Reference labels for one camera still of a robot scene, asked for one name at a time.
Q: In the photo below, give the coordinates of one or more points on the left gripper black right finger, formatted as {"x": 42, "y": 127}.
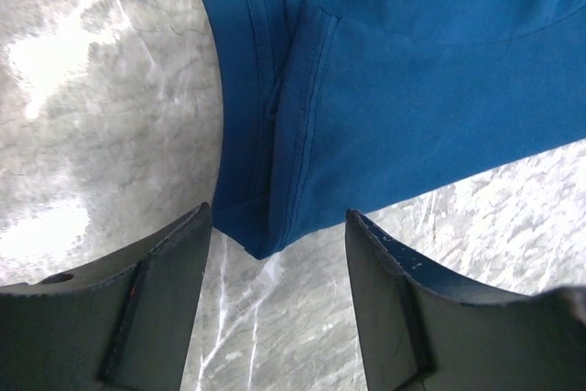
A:
{"x": 422, "y": 326}

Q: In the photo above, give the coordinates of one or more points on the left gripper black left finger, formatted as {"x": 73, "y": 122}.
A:
{"x": 121, "y": 322}

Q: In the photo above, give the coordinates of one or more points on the blue mickey mouse t-shirt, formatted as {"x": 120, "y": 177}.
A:
{"x": 331, "y": 105}

